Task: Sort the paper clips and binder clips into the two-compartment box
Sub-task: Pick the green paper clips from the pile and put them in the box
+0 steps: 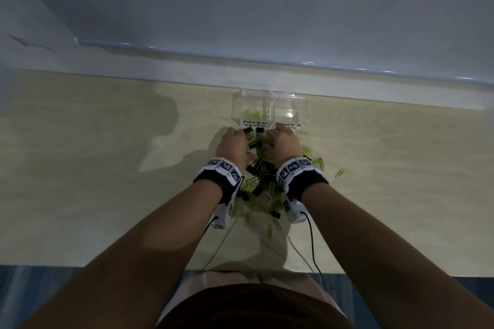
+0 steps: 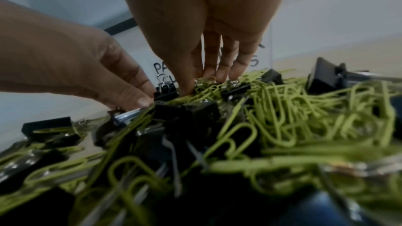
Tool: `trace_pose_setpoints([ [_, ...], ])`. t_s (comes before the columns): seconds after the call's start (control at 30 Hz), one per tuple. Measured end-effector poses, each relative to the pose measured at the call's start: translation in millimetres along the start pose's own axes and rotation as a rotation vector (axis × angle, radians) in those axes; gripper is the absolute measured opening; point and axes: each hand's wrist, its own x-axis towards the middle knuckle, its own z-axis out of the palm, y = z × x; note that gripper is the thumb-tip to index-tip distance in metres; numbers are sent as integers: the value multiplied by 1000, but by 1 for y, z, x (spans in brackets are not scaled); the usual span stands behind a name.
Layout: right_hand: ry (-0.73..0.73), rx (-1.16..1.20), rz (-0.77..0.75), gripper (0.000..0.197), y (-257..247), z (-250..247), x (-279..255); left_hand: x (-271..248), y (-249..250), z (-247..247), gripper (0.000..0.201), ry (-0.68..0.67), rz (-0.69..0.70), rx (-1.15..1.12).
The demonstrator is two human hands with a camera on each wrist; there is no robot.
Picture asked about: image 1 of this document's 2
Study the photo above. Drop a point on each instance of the person's left hand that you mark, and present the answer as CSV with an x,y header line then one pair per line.
x,y
231,145

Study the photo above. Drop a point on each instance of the person's right hand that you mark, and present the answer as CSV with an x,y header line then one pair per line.
x,y
285,145

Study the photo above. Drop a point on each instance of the person's left thumb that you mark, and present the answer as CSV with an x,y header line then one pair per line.
x,y
251,157

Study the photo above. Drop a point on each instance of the person's right fingers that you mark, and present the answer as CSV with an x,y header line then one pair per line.
x,y
278,130

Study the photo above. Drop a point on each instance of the person's right forearm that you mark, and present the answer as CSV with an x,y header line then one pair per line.
x,y
386,259

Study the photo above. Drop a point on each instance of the person's left forearm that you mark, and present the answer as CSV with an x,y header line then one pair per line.
x,y
127,259

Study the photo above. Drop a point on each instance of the pile of black binder clips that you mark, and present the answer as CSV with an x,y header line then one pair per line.
x,y
262,166

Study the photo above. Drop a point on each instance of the clear acrylic two-compartment organizer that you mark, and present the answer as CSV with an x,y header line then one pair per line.
x,y
287,107

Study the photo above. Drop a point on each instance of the heap of boxed yellow clips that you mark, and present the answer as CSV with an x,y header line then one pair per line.
x,y
254,113

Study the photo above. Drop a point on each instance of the pile of yellow paper clips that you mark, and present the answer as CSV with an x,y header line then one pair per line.
x,y
318,163

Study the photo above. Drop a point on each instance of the person's pink shorts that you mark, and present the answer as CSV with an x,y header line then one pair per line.
x,y
247,276

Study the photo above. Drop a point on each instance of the person's dark shirt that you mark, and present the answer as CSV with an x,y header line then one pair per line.
x,y
251,307

